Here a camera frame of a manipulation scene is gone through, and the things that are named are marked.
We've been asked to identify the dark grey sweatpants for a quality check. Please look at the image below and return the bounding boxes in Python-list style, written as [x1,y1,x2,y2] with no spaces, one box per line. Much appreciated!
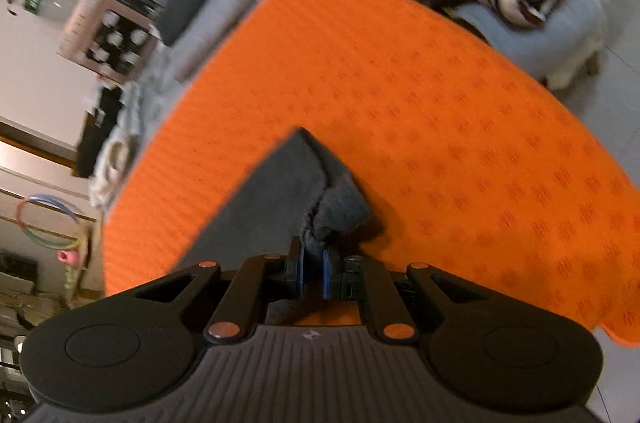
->
[171,127,377,327]

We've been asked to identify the black folded clothes stack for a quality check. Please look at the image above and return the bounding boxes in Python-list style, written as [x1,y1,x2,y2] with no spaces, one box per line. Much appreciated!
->
[73,86,122,178]

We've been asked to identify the orange floral table mat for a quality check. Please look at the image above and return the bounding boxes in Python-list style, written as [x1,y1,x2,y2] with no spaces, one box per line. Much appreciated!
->
[103,0,639,346]

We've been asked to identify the white folded padded jacket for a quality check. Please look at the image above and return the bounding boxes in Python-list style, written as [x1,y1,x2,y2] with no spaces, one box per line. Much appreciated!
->
[89,83,142,212]

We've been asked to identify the pink kettlebell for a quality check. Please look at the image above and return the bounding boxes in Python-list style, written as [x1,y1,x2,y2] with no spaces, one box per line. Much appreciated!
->
[56,250,80,268]

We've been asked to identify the colourful hula hoop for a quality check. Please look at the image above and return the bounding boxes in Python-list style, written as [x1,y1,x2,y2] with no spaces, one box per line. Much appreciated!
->
[14,194,84,251]

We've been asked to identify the light grey folded garment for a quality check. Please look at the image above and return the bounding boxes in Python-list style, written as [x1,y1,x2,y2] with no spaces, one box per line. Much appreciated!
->
[162,0,258,82]

